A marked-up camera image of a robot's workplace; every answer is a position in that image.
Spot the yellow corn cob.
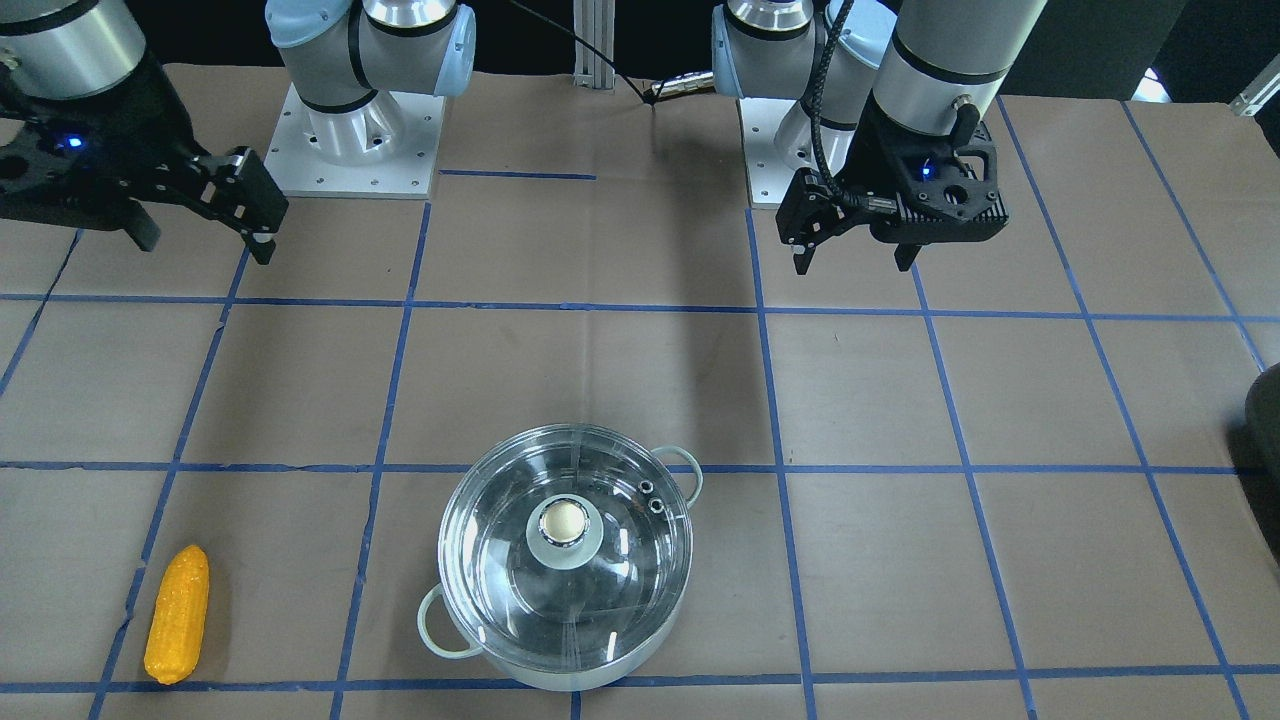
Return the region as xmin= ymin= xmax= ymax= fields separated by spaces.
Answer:
xmin=143 ymin=544 xmax=211 ymax=685

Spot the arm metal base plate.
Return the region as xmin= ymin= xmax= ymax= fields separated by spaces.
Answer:
xmin=739 ymin=97 xmax=817 ymax=209
xmin=265 ymin=88 xmax=447 ymax=200

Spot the black cable with connector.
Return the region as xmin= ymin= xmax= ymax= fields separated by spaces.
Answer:
xmin=500 ymin=0 xmax=717 ymax=105

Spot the black object at edge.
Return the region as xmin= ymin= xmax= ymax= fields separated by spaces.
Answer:
xmin=1244 ymin=363 xmax=1279 ymax=479

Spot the glass pot lid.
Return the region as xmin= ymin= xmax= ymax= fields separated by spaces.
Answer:
xmin=438 ymin=424 xmax=694 ymax=673

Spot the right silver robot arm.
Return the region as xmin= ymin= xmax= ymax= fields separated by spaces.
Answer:
xmin=1 ymin=1 xmax=476 ymax=265

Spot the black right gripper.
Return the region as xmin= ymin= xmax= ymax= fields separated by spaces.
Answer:
xmin=1 ymin=50 xmax=289 ymax=266

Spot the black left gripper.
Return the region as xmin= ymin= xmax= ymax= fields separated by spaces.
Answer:
xmin=776 ymin=97 xmax=1010 ymax=275

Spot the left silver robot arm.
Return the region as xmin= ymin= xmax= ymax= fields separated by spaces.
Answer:
xmin=710 ymin=1 xmax=1044 ymax=275

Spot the aluminium profile post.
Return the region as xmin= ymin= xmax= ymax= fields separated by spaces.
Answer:
xmin=572 ymin=0 xmax=616 ymax=94

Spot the pale green electric pot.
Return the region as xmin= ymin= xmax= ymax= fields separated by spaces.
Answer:
xmin=417 ymin=424 xmax=704 ymax=693

